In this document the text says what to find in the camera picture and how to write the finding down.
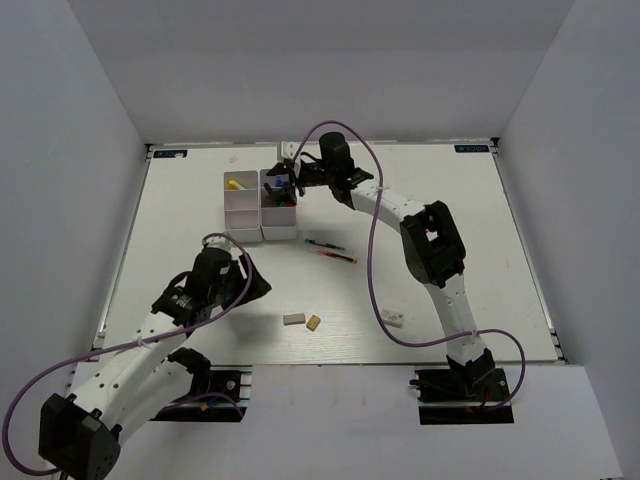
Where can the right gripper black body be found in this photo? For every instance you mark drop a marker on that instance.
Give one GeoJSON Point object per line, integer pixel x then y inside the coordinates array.
{"type": "Point", "coordinates": [311, 174]}

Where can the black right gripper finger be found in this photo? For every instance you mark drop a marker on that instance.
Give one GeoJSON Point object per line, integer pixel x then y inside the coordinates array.
{"type": "Point", "coordinates": [287, 167]}
{"type": "Point", "coordinates": [270, 190]}

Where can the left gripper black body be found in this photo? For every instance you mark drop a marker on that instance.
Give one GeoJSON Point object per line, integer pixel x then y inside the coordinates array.
{"type": "Point", "coordinates": [247, 288]}

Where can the grey white eraser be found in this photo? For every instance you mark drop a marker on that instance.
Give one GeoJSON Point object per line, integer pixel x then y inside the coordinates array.
{"type": "Point", "coordinates": [294, 319]}

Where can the white marker yellow cap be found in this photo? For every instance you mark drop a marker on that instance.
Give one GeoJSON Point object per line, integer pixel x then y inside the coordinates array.
{"type": "Point", "coordinates": [234, 185]}

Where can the green ink pen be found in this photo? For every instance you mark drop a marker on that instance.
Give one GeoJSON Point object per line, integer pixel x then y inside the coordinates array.
{"type": "Point", "coordinates": [325, 245]}

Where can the red ink pen orange cap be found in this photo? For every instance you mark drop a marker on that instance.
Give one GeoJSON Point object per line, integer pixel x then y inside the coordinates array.
{"type": "Point", "coordinates": [338, 256]}

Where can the tan yellow eraser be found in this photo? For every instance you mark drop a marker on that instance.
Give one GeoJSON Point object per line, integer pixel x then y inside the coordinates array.
{"type": "Point", "coordinates": [313, 323]}

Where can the white eraser red print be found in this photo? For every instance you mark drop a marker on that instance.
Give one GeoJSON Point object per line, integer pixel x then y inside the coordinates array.
{"type": "Point", "coordinates": [392, 318]}

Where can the black highlighter green cap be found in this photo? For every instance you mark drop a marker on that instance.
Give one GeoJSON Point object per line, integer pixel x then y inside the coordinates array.
{"type": "Point", "coordinates": [284, 199]}

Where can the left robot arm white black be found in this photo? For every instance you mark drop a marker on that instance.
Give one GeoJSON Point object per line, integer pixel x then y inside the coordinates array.
{"type": "Point", "coordinates": [83, 433]}

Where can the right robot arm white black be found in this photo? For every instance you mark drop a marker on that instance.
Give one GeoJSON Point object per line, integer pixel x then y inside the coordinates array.
{"type": "Point", "coordinates": [433, 249]}

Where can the white container right bin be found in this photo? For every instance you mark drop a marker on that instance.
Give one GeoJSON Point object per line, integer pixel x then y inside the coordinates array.
{"type": "Point", "coordinates": [277, 223]}

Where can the white container bin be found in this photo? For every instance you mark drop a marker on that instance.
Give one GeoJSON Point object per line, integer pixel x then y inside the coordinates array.
{"type": "Point", "coordinates": [242, 208]}
{"type": "Point", "coordinates": [277, 223]}

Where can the white container left bin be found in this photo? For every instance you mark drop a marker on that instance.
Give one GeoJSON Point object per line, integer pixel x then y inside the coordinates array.
{"type": "Point", "coordinates": [242, 208]}

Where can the blue label left corner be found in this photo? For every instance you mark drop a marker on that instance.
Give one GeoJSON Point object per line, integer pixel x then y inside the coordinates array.
{"type": "Point", "coordinates": [170, 154]}

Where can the blue label corner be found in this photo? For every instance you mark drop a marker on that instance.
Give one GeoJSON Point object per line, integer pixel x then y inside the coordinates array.
{"type": "Point", "coordinates": [170, 154]}
{"type": "Point", "coordinates": [471, 148]}

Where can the blue label right corner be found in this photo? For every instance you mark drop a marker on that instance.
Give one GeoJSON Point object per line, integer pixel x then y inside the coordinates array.
{"type": "Point", "coordinates": [471, 148]}

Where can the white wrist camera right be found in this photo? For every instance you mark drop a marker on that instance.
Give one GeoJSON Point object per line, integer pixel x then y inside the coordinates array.
{"type": "Point", "coordinates": [287, 150]}

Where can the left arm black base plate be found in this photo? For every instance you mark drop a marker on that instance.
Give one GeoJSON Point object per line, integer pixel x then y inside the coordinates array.
{"type": "Point", "coordinates": [224, 399]}

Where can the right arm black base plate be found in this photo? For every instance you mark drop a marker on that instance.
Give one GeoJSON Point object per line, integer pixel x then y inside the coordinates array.
{"type": "Point", "coordinates": [442, 400]}

